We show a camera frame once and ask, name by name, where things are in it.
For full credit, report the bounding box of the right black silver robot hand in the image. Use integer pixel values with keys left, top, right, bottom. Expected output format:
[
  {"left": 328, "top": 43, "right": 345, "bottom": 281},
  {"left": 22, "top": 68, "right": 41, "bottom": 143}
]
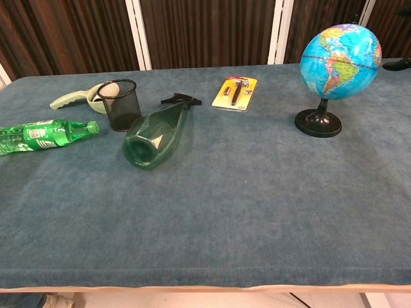
[{"left": 381, "top": 4, "right": 411, "bottom": 72}]

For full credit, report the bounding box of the small blue desk globe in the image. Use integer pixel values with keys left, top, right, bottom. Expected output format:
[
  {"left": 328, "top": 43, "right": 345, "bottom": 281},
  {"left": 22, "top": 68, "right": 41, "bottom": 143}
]
[{"left": 294, "top": 22, "right": 383, "bottom": 139}]

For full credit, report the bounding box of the razor in yellow blister pack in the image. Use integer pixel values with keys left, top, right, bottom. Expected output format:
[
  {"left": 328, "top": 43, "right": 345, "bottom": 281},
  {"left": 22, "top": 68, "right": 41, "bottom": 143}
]
[{"left": 211, "top": 75, "right": 259, "bottom": 112}]

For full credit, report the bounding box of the blue tablecloth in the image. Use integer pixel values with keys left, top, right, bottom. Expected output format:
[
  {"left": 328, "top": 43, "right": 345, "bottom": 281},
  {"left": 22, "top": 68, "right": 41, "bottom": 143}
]
[{"left": 0, "top": 57, "right": 411, "bottom": 288}]

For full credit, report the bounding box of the dark green spray bottle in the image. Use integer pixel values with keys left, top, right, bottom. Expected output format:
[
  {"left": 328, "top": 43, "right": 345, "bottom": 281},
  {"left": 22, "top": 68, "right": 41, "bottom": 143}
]
[{"left": 122, "top": 92, "right": 203, "bottom": 170}]

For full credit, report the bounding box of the black mesh pen cup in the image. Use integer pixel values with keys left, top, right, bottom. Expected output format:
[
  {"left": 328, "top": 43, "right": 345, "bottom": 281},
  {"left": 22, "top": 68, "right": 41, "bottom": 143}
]
[{"left": 96, "top": 78, "right": 143, "bottom": 133}]

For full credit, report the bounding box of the pale green lint roller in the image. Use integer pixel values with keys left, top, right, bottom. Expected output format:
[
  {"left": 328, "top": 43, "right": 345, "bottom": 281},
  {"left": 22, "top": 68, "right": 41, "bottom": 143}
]
[{"left": 49, "top": 81, "right": 125, "bottom": 116}]

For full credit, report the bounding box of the green plastic soda bottle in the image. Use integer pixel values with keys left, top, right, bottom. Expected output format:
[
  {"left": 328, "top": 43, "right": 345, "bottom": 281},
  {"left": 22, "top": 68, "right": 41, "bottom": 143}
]
[{"left": 0, "top": 119, "right": 100, "bottom": 157}]

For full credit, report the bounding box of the white partition post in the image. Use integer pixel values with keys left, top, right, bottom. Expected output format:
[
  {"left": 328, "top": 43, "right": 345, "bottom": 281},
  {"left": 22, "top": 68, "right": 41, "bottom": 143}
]
[
  {"left": 267, "top": 0, "right": 293, "bottom": 65},
  {"left": 359, "top": 0, "right": 376, "bottom": 25},
  {"left": 0, "top": 62, "right": 12, "bottom": 89},
  {"left": 125, "top": 0, "right": 152, "bottom": 71}
]

